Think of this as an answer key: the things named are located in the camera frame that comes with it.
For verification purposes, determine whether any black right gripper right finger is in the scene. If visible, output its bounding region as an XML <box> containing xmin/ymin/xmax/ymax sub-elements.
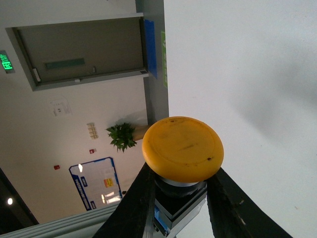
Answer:
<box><xmin>207</xmin><ymin>169</ymin><xmax>291</xmax><ymax>238</ymax></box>

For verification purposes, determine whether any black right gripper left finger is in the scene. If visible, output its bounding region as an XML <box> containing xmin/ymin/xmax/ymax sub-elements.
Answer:
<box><xmin>94</xmin><ymin>164</ymin><xmax>156</xmax><ymax>238</ymax></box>

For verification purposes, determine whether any yellow mushroom push button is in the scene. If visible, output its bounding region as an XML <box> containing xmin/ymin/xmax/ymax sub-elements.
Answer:
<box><xmin>142</xmin><ymin>116</ymin><xmax>224</xmax><ymax>238</ymax></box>

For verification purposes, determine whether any grey curtain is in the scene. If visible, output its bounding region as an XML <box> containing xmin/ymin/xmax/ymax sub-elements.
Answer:
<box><xmin>1</xmin><ymin>202</ymin><xmax>119</xmax><ymax>238</ymax></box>

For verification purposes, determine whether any blue framed notice board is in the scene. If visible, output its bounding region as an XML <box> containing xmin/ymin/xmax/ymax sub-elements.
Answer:
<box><xmin>69</xmin><ymin>157</ymin><xmax>123</xmax><ymax>211</ymax></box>

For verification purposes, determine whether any left potted plant gold pot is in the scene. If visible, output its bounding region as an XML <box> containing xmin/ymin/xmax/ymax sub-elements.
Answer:
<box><xmin>106</xmin><ymin>122</ymin><xmax>151</xmax><ymax>153</ymax></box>

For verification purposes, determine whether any dark grey door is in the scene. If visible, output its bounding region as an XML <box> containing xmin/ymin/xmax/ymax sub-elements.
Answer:
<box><xmin>12</xmin><ymin>17</ymin><xmax>147</xmax><ymax>90</ymax></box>

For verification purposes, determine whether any green exit sign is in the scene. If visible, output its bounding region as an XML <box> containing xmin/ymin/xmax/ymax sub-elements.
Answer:
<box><xmin>0</xmin><ymin>50</ymin><xmax>15</xmax><ymax>74</ymax></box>

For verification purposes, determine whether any white wall paper notice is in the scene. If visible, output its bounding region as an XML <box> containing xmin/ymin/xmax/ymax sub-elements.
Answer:
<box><xmin>48</xmin><ymin>96</ymin><xmax>72</xmax><ymax>117</ymax></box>

